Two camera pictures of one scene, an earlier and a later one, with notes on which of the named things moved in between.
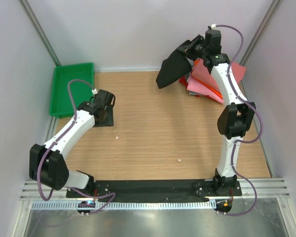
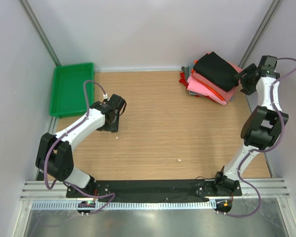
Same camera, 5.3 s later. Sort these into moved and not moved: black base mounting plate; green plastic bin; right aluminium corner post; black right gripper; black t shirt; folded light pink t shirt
Moved: black right gripper; black t shirt
Not moved: black base mounting plate; folded light pink t shirt; right aluminium corner post; green plastic bin
